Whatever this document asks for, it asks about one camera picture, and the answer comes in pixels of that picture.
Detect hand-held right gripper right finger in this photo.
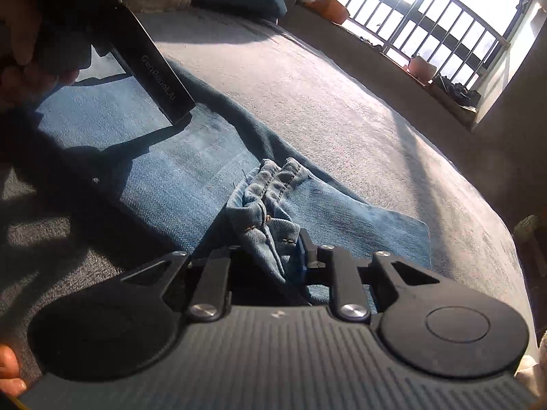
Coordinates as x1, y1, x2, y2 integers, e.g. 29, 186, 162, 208
297, 228, 441, 322

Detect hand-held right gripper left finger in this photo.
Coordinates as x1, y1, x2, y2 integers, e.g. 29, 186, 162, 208
122, 245, 242, 323

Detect blue jeans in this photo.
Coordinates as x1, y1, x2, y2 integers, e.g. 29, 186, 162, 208
36, 57, 432, 308

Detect person's left hand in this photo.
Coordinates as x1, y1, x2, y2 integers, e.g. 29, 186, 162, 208
0, 0, 80, 108

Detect orange box on windowsill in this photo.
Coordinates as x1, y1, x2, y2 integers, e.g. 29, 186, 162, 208
312, 0, 349, 25

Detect pink pot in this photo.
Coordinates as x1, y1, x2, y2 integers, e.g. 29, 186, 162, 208
408, 55, 438, 83

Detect white knitted item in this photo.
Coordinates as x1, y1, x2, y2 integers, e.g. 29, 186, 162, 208
513, 214, 547, 249

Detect black bag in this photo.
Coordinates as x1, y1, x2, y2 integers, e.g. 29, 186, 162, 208
438, 74, 482, 106

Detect person's foot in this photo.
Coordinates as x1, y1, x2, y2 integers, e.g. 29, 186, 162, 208
0, 344, 29, 399

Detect window grille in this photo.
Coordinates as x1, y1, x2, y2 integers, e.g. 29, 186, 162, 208
337, 0, 531, 87

